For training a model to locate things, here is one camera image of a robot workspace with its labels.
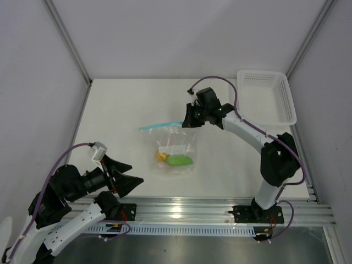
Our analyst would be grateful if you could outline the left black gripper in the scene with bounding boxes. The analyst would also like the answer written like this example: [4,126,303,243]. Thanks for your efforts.
[67,154,144,202]

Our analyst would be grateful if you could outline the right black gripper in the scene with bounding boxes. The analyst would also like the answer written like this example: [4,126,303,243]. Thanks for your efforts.
[183,103,209,128]

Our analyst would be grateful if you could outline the clear zip top bag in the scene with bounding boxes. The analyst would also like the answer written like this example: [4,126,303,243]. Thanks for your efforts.
[139,122,199,177]

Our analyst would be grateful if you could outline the green toy vegetable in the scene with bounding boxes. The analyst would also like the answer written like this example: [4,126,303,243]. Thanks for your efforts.
[166,155,194,167]

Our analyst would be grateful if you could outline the yellow toy fruit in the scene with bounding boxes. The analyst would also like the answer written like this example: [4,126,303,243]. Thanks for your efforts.
[155,150,169,162]

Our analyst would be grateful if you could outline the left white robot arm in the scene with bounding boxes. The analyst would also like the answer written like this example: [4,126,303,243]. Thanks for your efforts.
[1,155,144,263]

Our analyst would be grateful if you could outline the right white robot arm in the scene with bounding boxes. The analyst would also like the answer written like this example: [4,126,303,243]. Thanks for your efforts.
[182,87,300,222]

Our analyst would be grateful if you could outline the white plastic basket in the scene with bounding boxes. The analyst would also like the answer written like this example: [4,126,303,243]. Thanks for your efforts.
[236,70,297,127]

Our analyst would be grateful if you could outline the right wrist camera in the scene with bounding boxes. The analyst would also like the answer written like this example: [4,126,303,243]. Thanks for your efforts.
[187,88,199,101]

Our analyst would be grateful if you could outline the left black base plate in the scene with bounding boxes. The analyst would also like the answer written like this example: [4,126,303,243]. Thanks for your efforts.
[112,203,137,222]

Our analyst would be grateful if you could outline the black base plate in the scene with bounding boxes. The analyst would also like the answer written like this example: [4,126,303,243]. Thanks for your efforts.
[112,203,137,222]
[228,205,284,224]

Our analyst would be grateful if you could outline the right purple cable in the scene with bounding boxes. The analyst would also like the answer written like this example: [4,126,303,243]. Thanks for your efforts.
[186,76,307,188]

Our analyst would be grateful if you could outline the purple cable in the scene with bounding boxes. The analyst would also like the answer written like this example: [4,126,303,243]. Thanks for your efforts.
[186,76,307,188]
[7,141,97,263]

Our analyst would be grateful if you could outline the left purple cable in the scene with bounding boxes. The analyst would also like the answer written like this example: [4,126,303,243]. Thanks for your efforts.
[7,141,97,263]

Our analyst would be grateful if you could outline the aluminium rail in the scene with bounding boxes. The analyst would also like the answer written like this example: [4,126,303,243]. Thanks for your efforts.
[118,197,337,227]

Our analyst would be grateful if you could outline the white slotted cable duct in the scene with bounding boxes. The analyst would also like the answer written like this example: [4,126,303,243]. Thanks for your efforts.
[46,223,256,237]

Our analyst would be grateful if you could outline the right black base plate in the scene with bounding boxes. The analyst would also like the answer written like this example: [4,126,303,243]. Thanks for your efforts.
[228,205,284,224]

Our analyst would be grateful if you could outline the right aluminium frame post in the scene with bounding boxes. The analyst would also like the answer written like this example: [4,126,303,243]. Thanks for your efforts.
[286,0,338,80]

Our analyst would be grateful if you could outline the aluminium frame post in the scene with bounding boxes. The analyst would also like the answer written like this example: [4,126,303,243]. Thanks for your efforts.
[42,0,92,86]
[286,0,338,80]

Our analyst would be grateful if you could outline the left aluminium frame post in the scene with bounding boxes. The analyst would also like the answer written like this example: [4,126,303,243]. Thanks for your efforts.
[42,0,92,86]

